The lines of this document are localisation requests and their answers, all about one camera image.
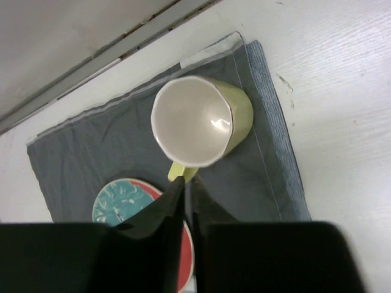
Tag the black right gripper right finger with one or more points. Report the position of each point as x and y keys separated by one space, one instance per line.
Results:
x=234 y=256

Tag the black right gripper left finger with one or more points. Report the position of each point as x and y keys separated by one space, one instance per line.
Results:
x=142 y=254

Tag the red and teal round plate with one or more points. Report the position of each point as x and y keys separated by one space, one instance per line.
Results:
x=121 y=199

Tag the grey striped cloth placemat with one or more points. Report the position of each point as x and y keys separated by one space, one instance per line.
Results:
x=256 y=182

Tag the yellow-green mug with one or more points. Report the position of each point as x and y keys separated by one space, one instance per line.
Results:
x=197 y=121

